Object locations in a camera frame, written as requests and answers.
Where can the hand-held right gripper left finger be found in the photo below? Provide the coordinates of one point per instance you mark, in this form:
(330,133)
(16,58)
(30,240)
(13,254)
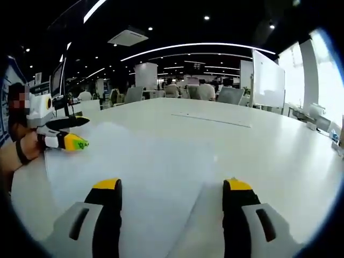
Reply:
(107,215)

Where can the blue white tissue pack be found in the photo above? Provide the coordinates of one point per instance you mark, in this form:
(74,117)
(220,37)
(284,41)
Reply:
(335,134)

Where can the person's left hand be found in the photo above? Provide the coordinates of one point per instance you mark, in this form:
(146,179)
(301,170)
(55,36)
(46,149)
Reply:
(31,146)

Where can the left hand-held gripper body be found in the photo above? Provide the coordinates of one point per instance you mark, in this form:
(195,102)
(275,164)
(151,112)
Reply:
(40,107)

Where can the green potted plant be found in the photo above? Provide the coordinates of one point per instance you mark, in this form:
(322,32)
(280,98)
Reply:
(246,91)

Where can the stack of white printing papers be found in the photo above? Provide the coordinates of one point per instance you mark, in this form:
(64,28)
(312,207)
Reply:
(134,161)

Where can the ceiling air conditioner vent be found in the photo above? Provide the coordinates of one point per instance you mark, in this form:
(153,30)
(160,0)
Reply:
(128,35)

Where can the green white office chair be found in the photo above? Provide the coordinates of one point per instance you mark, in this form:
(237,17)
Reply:
(116,97)

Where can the wide ceiling light strip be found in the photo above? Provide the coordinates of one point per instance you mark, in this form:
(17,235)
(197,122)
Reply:
(94,11)

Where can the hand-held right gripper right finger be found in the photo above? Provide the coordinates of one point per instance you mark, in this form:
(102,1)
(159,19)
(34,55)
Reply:
(236,215)

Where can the white storage shelf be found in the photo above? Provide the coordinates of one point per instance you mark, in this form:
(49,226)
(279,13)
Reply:
(40,80)

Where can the blue white wall poster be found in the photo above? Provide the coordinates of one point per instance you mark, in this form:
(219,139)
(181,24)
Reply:
(13,71)

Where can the white standing desk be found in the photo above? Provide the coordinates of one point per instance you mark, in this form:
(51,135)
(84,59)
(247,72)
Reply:
(60,100)

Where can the white pillar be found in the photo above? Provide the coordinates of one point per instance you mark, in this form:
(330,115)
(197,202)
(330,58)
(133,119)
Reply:
(146,76)

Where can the white side desk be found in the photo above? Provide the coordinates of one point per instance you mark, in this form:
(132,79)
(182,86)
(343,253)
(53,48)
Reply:
(90,104)

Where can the thin ceiling light strip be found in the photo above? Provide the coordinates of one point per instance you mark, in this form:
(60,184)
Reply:
(201,43)

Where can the small white box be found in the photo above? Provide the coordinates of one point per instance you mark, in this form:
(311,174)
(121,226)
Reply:
(311,125)

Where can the small hanging black screen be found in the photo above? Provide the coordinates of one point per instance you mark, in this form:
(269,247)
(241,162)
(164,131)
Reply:
(197,66)

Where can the large whiteboard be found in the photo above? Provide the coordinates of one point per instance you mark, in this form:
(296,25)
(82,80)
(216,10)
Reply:
(268,78)

